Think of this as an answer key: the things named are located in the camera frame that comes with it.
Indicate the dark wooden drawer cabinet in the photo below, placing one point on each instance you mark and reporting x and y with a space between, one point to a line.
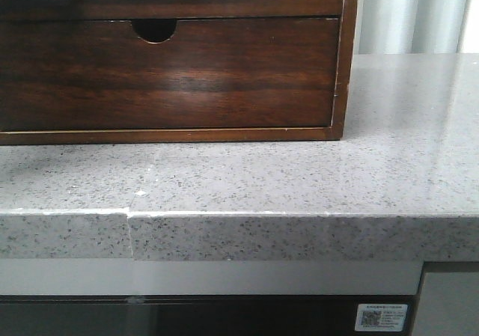
155 21

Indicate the lower wooden drawer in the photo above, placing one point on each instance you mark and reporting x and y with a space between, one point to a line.
100 75

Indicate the white QR code sticker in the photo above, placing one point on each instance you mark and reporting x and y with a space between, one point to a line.
380 317

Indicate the white curtain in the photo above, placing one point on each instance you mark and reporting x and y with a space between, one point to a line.
416 26

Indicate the grey cabinet panel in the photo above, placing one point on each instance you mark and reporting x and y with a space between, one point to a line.
447 299

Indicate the dark glass oven front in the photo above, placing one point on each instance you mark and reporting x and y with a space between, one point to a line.
191 315

